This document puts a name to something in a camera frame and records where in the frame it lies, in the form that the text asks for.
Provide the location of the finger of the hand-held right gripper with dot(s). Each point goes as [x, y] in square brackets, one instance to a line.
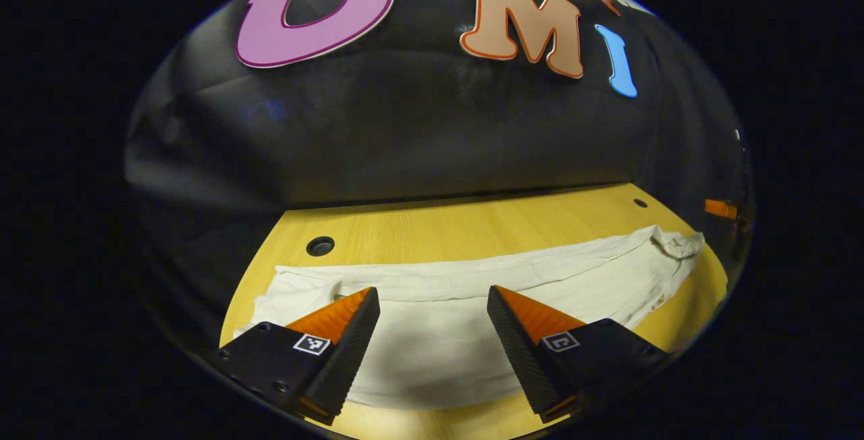
[721, 209]

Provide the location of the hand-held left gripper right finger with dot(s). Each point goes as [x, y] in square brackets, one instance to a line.
[523, 359]

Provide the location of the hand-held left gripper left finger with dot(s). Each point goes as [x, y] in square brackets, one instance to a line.
[344, 359]

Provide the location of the white jeans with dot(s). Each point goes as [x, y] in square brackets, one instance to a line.
[439, 345]

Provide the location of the black backdrop cloth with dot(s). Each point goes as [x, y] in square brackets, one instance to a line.
[405, 129]

